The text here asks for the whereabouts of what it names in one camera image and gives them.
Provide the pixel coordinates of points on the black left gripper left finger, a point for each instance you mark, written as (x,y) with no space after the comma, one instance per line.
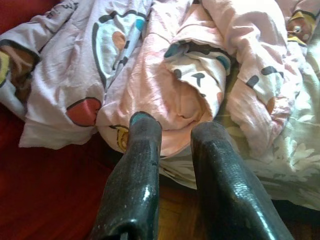
(135,187)

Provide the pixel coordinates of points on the pink cartoon print blanket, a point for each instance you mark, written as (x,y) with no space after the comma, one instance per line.
(150,75)

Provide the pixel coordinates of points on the red pillow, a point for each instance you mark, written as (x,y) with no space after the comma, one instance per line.
(50,187)

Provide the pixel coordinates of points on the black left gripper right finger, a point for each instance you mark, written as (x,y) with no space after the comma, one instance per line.
(225,190)

